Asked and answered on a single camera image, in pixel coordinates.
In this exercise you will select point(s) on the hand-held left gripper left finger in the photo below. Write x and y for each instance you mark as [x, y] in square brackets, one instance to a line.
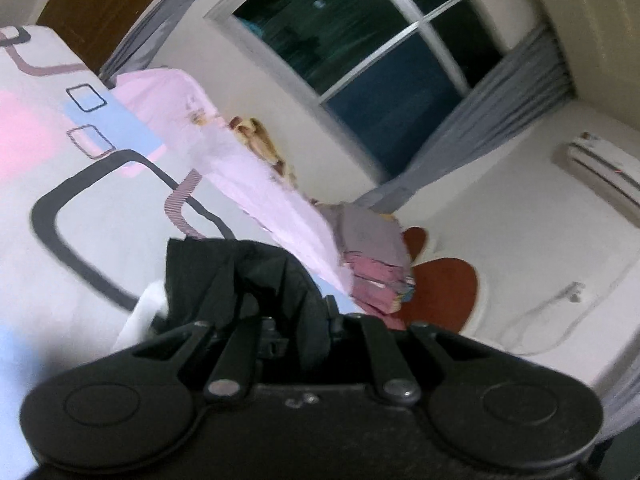
[235, 355]

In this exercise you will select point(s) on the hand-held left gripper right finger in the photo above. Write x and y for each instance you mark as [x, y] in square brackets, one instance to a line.
[381, 355]

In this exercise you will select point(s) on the black padded coat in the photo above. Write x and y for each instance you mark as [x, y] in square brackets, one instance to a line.
[250, 280]

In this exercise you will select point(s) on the colourful printed cloth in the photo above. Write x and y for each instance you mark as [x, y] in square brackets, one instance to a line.
[406, 292]

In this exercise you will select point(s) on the pink folded cloth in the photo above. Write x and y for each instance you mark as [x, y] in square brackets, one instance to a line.
[375, 285]

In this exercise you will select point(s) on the red and white headboard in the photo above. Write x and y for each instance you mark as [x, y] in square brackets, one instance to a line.
[440, 285]

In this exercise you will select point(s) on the grey folded cloth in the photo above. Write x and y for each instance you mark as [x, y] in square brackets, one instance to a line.
[370, 230]

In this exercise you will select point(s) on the pink blanket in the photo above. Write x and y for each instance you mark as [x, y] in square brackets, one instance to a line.
[240, 180]

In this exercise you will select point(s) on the bed with patterned sheet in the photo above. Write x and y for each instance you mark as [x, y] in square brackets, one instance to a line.
[75, 240]

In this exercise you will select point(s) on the yellow printed pillow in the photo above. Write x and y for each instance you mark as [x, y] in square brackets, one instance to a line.
[255, 140]

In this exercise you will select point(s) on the grey curtain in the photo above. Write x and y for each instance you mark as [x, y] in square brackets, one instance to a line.
[145, 30]
[500, 90]

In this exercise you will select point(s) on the white air conditioner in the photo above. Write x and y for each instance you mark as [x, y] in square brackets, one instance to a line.
[605, 160]

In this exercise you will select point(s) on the sliding glass window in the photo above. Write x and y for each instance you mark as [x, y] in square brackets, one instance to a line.
[350, 35]

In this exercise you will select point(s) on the brown wooden door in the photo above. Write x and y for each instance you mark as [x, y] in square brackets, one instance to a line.
[100, 5]

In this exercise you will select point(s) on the white wall socket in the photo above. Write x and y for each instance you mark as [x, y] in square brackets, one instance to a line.
[575, 292]

